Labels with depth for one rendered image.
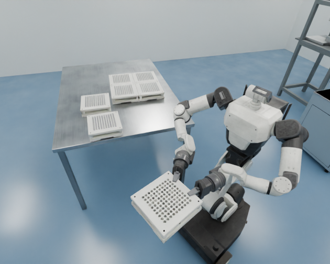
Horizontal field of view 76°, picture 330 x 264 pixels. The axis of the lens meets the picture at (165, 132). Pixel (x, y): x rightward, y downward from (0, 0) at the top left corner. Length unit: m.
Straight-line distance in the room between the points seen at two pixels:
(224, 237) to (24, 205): 1.91
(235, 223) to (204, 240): 0.33
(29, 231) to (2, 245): 0.20
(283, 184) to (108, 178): 1.82
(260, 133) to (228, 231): 1.04
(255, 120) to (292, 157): 0.24
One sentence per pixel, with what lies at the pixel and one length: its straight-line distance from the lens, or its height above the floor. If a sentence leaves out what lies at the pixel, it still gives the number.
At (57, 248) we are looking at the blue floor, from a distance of 2.23.
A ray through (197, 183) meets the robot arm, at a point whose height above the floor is 1.07.
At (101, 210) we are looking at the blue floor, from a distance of 2.27.
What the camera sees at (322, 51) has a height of 0.94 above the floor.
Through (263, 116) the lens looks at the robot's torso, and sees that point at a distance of 1.21.
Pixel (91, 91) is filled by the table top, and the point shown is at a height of 0.85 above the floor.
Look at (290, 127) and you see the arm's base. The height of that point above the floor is 1.29.
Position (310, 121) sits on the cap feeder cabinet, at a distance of 3.05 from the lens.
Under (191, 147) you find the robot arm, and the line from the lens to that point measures 1.23.
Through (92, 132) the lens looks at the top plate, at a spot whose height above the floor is 0.92.
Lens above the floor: 1.91
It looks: 40 degrees down
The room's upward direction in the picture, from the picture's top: 2 degrees clockwise
